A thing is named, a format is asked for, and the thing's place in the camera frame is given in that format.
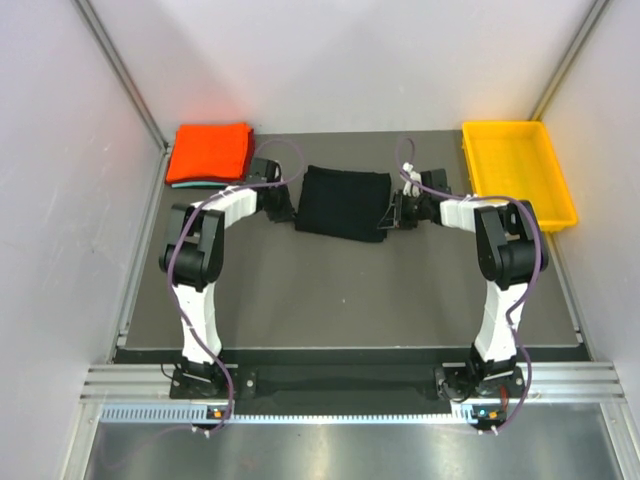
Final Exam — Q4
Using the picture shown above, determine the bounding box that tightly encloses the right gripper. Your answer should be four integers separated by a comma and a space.
377, 190, 430, 231

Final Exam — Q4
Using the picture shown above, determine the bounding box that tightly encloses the black t-shirt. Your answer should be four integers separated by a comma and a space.
295, 165, 392, 243

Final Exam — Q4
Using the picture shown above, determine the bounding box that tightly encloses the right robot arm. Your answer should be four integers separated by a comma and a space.
378, 163, 548, 403

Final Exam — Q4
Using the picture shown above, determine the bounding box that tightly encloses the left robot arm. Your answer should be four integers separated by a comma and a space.
159, 157, 295, 400

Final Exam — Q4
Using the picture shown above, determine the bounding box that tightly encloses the red folded t-shirt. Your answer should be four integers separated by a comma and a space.
243, 128, 255, 179

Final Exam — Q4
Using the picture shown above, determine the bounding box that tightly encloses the orange folded t-shirt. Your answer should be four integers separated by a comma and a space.
165, 123, 252, 185

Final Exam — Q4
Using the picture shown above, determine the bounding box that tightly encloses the teal folded t-shirt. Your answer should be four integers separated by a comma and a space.
170, 181, 228, 189

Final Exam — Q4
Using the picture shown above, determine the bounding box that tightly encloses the yellow plastic tray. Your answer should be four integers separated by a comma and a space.
462, 121, 578, 233

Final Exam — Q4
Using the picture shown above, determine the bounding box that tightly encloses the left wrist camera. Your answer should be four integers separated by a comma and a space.
245, 157, 282, 184

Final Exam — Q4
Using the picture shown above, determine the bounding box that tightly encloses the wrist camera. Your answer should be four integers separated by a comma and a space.
245, 157, 282, 184
402, 162, 451, 198

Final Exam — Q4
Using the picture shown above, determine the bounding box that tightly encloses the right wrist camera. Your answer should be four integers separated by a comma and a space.
402, 162, 451, 198

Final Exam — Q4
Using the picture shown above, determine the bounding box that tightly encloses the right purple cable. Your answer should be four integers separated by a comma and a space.
395, 136, 547, 436

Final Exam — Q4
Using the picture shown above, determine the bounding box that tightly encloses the purple cable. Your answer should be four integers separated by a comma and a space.
167, 138, 306, 436
395, 136, 547, 436

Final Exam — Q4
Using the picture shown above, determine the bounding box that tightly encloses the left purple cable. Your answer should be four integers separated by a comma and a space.
167, 138, 306, 436

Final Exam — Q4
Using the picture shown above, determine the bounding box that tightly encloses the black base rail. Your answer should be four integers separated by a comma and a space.
169, 362, 526, 414

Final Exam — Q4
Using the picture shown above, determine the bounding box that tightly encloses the left aluminium frame post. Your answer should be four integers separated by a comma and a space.
70, 0, 169, 151

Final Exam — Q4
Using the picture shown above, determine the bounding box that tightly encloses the aluminium frame post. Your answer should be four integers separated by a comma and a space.
70, 0, 169, 151
529, 0, 612, 121

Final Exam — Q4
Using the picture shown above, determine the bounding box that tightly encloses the grey slotted cable duct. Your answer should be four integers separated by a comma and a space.
100, 404, 502, 426

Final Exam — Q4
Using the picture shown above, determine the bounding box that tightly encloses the right aluminium frame post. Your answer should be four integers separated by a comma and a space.
529, 0, 612, 121

